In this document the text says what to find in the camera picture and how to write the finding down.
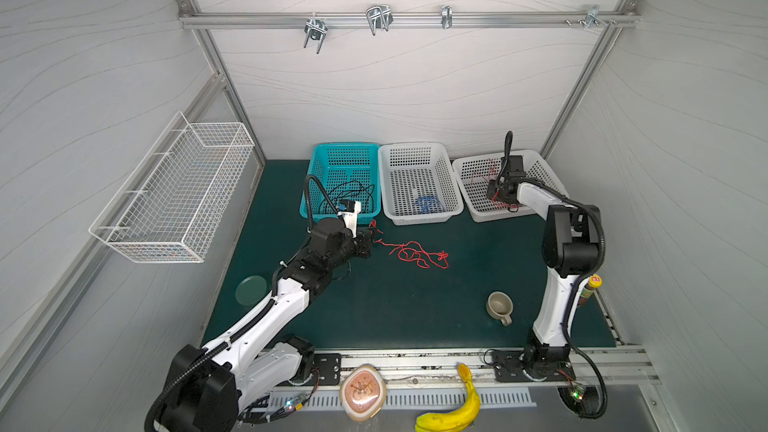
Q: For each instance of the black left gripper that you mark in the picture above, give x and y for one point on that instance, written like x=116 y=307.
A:
x=362 y=240

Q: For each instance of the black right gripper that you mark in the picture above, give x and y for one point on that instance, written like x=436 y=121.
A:
x=498 y=189

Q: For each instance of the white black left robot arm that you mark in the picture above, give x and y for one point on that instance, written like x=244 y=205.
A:
x=216 y=386

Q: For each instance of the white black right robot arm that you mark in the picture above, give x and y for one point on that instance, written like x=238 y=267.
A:
x=573 y=244

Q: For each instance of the white perforated basket right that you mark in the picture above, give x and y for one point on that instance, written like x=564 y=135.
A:
x=475 y=172

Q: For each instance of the white perforated basket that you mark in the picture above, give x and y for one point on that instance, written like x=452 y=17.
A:
x=475 y=172
x=418 y=184

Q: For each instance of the teal perforated basket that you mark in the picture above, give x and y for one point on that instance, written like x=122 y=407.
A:
x=350 y=170

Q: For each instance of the white perforated basket middle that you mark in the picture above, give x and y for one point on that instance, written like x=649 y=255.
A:
x=418 y=184

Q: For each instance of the olive ceramic cup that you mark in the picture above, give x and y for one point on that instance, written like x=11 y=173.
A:
x=500 y=307

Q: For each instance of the yellow red capped bottle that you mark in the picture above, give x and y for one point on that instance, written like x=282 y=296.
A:
x=591 y=285

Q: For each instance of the round wooden toy face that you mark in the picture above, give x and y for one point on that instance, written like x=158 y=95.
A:
x=363 y=393

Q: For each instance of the metal clamp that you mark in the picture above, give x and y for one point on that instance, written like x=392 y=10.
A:
x=446 y=17
x=315 y=31
x=591 y=19
x=379 y=17

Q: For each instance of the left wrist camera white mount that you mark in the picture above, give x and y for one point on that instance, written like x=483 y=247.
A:
x=348 y=212

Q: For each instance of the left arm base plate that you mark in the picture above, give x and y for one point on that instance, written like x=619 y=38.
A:
x=325 y=370

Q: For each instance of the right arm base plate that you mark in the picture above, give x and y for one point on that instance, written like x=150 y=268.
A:
x=508 y=367

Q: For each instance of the white wire wall basket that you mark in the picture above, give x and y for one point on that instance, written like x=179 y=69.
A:
x=168 y=209

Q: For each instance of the aluminium overhead rail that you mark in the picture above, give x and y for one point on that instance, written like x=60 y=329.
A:
x=401 y=20

